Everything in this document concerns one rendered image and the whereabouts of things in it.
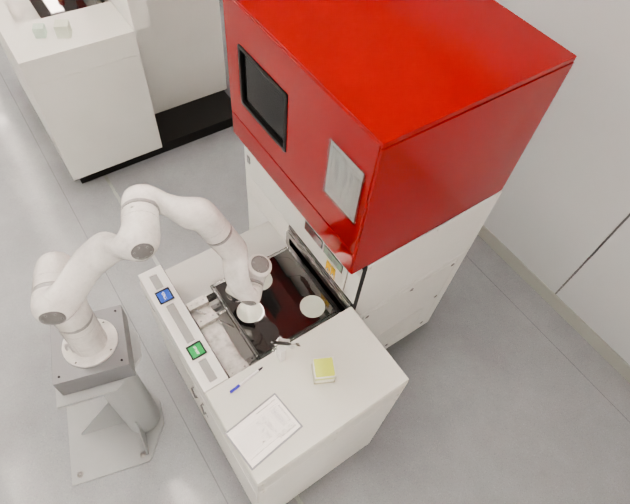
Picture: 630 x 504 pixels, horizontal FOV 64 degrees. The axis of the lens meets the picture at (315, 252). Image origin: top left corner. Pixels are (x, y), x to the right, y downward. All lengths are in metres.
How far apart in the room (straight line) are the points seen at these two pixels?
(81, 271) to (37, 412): 1.56
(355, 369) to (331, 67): 1.01
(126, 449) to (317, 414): 1.29
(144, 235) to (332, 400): 0.85
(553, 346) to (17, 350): 3.03
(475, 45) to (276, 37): 0.58
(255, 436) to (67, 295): 0.72
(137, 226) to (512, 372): 2.34
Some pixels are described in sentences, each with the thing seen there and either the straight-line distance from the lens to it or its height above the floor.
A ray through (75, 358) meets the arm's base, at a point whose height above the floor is 0.94.
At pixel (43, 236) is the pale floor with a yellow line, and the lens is 3.57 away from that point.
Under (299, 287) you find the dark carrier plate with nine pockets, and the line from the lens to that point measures 2.03.
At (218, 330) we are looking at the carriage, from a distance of 1.97.
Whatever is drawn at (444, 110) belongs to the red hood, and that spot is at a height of 1.82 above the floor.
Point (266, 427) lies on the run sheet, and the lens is 1.74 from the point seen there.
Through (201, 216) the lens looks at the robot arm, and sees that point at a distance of 1.40.
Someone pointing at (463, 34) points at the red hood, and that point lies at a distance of 1.69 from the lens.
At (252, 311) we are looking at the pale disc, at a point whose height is 0.90.
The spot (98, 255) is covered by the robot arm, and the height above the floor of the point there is 1.47.
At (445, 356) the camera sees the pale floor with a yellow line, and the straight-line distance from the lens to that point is 3.03.
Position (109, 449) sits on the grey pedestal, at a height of 0.01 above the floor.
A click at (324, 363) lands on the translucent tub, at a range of 1.75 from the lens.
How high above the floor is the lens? 2.65
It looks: 55 degrees down
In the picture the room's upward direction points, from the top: 7 degrees clockwise
